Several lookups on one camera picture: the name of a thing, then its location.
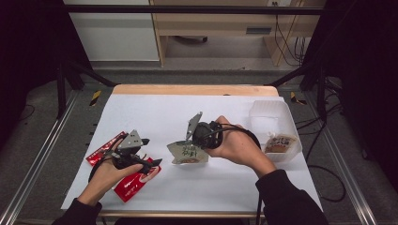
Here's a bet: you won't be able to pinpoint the white cabinet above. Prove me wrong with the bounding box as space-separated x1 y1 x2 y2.
61 0 161 62

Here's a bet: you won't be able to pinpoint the yellow and black tape marker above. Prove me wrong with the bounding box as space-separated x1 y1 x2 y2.
289 91 308 106
88 89 103 108

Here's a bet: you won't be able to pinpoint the light wooden desk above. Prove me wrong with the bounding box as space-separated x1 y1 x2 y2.
149 0 327 68

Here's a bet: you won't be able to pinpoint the wooden table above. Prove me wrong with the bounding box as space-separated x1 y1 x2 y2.
66 83 317 219

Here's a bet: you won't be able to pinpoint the black floor cable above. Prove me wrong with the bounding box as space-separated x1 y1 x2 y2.
294 102 347 203

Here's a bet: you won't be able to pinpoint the black horizontal metal bar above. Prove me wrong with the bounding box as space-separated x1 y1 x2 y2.
64 4 325 15

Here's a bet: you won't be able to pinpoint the person's right hand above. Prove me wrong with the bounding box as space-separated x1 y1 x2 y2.
205 114 279 179

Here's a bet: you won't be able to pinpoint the left hand-held gripper cable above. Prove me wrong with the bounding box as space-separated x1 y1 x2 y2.
87 152 115 185

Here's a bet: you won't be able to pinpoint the red seasoning packet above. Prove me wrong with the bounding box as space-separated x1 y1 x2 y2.
85 130 162 203

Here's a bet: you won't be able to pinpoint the aluminium rail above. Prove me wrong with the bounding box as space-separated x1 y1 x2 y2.
0 90 80 225
303 92 378 225

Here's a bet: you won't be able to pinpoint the white table cover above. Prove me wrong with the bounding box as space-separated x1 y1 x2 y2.
60 94 324 214

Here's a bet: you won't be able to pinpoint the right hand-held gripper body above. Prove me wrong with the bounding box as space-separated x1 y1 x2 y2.
185 111 225 151

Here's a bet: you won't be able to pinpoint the person's left hand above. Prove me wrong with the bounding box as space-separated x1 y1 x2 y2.
76 139 145 208

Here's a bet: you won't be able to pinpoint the black metal stand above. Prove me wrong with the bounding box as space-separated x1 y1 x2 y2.
55 58 118 120
268 61 330 124

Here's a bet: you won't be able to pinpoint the translucent plastic container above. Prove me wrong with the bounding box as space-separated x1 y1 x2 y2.
248 99 304 164

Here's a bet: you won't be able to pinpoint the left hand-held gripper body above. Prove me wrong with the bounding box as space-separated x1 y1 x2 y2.
107 128 150 173

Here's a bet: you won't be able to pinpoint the black hanging cables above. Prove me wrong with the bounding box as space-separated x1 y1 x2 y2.
272 1 307 68

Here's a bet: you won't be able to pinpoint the green and beige seasoning packet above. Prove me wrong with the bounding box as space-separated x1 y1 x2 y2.
166 139 210 166

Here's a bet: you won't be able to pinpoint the black curtain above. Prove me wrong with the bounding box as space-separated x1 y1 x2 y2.
302 0 398 190
0 0 92 152

